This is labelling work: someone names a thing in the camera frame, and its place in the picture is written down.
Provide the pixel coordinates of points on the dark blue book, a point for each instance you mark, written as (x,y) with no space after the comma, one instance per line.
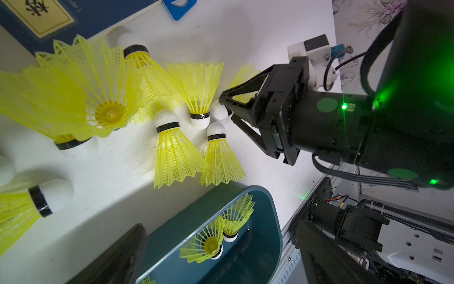
(35,24)

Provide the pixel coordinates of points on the yellow shuttlecock lower left pile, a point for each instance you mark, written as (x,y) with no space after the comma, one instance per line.
(22,208)

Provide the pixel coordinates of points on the yellow shuttlecock lower right pile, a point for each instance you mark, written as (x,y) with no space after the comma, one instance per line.
(223,165)

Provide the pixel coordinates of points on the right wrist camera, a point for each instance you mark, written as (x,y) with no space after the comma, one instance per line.
(318,51)

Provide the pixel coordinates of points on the dark teal storage tray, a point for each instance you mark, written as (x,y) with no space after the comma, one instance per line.
(252,258)

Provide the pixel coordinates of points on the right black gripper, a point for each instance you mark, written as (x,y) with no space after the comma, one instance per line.
(279,87)

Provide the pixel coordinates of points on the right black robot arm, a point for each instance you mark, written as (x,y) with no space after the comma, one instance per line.
(399,133)

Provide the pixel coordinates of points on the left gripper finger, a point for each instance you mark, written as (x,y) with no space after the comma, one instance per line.
(120,263)

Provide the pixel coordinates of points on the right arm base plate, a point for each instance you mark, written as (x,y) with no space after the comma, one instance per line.
(355,228)

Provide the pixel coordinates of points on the yellow shuttlecock centre pile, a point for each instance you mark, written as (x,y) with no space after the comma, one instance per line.
(199,82)

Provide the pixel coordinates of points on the yellow shuttlecock pile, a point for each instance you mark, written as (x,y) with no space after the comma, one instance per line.
(223,165)
(85,89)
(22,208)
(199,82)

